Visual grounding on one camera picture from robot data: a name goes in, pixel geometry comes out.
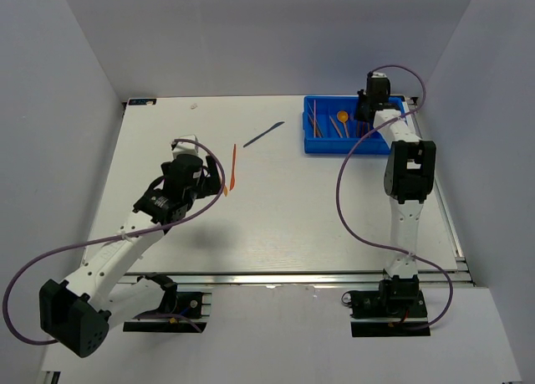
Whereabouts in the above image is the orange chopstick diagonal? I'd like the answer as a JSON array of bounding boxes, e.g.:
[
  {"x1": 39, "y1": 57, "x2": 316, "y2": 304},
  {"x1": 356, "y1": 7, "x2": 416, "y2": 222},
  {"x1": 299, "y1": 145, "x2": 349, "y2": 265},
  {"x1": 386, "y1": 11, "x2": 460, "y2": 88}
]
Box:
[{"x1": 313, "y1": 100, "x2": 319, "y2": 138}]

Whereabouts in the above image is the orange chopstick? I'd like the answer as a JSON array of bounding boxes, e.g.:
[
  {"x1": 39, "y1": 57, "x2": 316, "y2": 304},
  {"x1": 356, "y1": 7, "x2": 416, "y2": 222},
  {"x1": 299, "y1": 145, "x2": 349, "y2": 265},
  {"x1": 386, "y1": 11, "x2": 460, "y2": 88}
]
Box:
[{"x1": 308, "y1": 115, "x2": 322, "y2": 138}]

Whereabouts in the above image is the dark blue chopstick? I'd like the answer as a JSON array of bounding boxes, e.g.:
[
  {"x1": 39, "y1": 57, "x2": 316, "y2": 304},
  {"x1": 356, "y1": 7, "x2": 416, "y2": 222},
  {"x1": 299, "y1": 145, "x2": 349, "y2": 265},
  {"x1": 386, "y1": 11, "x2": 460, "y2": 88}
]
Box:
[{"x1": 308, "y1": 116, "x2": 323, "y2": 138}]

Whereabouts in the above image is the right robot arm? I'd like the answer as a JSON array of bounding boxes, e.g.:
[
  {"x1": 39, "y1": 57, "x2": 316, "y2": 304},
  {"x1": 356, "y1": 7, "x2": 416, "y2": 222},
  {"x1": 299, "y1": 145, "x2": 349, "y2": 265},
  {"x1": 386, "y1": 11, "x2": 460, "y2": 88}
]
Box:
[{"x1": 356, "y1": 72, "x2": 436, "y2": 279}]

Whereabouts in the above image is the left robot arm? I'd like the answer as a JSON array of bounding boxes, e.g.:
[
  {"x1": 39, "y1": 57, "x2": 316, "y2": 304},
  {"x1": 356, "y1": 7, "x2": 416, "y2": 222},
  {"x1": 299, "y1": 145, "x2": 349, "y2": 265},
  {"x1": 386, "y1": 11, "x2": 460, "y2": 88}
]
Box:
[{"x1": 39, "y1": 153, "x2": 222, "y2": 358}]

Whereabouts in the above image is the blue compartment tray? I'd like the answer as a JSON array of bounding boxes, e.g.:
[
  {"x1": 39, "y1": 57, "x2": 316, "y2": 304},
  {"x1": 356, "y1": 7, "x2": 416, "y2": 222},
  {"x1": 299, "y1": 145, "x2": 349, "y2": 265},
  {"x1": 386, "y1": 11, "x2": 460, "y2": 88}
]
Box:
[{"x1": 301, "y1": 95, "x2": 413, "y2": 156}]

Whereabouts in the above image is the red plastic knife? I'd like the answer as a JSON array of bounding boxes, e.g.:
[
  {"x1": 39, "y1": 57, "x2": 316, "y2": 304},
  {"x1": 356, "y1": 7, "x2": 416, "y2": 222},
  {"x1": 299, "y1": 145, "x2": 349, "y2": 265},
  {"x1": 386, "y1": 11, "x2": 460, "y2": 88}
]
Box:
[{"x1": 229, "y1": 144, "x2": 237, "y2": 191}]

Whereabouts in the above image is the dark blue plastic knife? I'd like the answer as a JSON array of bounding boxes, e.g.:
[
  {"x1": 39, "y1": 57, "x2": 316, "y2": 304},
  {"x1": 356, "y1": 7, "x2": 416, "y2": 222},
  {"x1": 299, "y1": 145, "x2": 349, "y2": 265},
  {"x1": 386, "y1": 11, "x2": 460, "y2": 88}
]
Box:
[{"x1": 242, "y1": 120, "x2": 285, "y2": 148}]

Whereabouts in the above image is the dark label sticker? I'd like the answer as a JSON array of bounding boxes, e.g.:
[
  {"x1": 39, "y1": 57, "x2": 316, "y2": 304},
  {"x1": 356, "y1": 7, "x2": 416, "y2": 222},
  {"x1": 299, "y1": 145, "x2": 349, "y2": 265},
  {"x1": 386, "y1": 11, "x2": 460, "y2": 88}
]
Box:
[{"x1": 128, "y1": 99, "x2": 157, "y2": 106}]

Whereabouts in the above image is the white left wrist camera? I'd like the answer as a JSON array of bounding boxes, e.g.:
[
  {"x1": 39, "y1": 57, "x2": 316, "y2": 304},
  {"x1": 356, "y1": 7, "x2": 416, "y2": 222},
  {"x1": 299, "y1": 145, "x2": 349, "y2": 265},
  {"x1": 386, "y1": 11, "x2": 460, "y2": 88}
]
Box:
[{"x1": 171, "y1": 135, "x2": 199, "y2": 159}]

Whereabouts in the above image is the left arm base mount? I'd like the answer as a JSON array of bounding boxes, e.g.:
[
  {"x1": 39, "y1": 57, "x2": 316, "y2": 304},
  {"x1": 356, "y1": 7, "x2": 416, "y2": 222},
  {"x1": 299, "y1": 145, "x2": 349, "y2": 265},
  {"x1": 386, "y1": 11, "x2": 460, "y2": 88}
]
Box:
[{"x1": 123, "y1": 273, "x2": 212, "y2": 334}]

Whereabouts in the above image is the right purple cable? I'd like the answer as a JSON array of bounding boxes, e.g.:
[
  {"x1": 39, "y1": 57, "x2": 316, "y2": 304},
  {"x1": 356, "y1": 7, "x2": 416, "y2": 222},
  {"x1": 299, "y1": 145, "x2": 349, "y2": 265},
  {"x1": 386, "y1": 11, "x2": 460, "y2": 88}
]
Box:
[{"x1": 336, "y1": 64, "x2": 454, "y2": 331}]

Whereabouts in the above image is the aluminium table rail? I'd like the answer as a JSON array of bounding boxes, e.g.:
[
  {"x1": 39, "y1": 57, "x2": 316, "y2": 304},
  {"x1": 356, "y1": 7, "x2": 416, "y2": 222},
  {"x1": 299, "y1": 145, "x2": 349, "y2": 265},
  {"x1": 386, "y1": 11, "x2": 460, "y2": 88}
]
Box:
[{"x1": 118, "y1": 262, "x2": 474, "y2": 285}]

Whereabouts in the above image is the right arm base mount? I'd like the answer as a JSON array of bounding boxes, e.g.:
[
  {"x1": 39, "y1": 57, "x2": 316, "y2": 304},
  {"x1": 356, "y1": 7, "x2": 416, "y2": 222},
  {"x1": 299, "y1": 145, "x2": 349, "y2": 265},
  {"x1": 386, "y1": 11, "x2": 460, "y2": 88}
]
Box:
[{"x1": 341, "y1": 276, "x2": 431, "y2": 338}]

